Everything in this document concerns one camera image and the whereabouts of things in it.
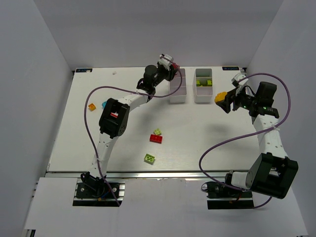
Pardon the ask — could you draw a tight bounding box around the yellow oval lego piece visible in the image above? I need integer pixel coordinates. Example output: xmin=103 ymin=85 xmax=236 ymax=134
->
xmin=214 ymin=92 xmax=227 ymax=103

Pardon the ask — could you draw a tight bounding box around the red 2x3 lego brick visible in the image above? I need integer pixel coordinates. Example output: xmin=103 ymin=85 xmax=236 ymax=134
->
xmin=149 ymin=134 xmax=163 ymax=144

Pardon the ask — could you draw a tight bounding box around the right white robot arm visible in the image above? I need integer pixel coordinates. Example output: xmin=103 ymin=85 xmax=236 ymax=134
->
xmin=215 ymin=80 xmax=298 ymax=199

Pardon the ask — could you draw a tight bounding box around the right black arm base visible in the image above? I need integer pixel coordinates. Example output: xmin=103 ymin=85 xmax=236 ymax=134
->
xmin=201 ymin=181 xmax=254 ymax=210

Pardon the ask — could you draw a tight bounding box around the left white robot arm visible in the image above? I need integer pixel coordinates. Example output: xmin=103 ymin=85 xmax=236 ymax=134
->
xmin=84 ymin=62 xmax=180 ymax=180

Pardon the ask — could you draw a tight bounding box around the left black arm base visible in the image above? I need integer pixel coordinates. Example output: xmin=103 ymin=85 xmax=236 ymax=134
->
xmin=73 ymin=172 xmax=123 ymax=207

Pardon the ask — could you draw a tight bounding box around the left white sorting container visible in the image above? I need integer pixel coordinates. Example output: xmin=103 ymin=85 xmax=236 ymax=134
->
xmin=169 ymin=69 xmax=187 ymax=104

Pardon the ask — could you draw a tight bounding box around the white sorting container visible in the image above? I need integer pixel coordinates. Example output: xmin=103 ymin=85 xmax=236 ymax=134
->
xmin=169 ymin=69 xmax=187 ymax=104
xmin=193 ymin=68 xmax=213 ymax=104

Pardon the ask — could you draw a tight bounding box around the right white sorting container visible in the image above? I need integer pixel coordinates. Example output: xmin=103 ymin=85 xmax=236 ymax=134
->
xmin=193 ymin=68 xmax=213 ymax=104

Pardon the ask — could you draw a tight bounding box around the pale green 2x2 lego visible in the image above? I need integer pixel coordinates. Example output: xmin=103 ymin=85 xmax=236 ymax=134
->
xmin=154 ymin=128 xmax=162 ymax=136

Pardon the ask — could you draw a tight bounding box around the orange small lego brick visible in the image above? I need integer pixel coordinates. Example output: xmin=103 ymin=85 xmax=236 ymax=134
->
xmin=88 ymin=103 xmax=96 ymax=111

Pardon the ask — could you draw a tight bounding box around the lime 2x2 lego brick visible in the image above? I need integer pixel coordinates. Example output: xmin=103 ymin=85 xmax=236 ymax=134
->
xmin=144 ymin=154 xmax=155 ymax=164

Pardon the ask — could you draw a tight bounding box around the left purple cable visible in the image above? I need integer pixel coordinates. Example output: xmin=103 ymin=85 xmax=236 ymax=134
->
xmin=84 ymin=57 xmax=183 ymax=207

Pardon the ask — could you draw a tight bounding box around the purple cable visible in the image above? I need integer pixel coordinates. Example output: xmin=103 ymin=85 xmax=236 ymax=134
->
xmin=198 ymin=73 xmax=291 ymax=209
xmin=84 ymin=57 xmax=183 ymax=207

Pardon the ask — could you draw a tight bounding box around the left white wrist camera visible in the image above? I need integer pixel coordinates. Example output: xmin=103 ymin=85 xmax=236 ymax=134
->
xmin=158 ymin=54 xmax=173 ymax=67

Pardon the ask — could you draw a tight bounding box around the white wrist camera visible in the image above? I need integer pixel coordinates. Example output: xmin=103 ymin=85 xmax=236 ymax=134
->
xmin=232 ymin=73 xmax=248 ymax=96
xmin=158 ymin=54 xmax=173 ymax=67

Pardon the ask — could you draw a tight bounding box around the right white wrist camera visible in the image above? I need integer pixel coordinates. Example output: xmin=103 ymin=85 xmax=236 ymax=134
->
xmin=232 ymin=73 xmax=248 ymax=96

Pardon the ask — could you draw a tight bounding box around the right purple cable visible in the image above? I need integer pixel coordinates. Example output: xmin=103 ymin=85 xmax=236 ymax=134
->
xmin=198 ymin=73 xmax=291 ymax=209

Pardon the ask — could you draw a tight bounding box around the aluminium table rail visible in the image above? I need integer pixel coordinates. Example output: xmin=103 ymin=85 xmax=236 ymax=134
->
xmin=45 ymin=170 xmax=252 ymax=180

